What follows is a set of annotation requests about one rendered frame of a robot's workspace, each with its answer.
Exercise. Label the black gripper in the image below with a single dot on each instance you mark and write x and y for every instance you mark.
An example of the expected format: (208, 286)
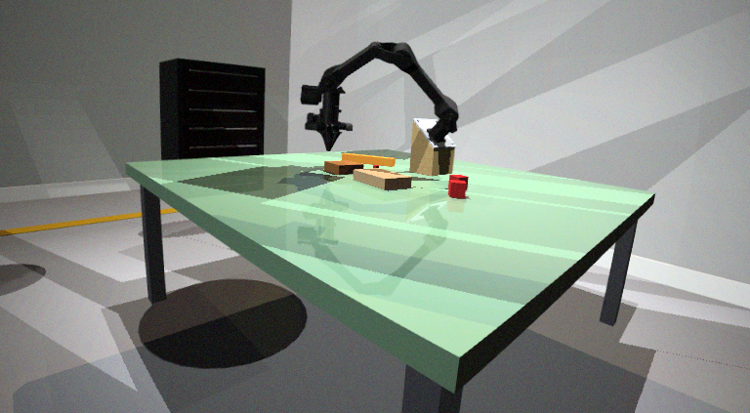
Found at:
(328, 132)

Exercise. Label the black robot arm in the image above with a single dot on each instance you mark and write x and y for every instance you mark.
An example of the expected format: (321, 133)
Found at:
(402, 56)

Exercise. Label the red cube block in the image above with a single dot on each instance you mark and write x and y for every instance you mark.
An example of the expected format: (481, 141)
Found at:
(457, 189)
(459, 178)

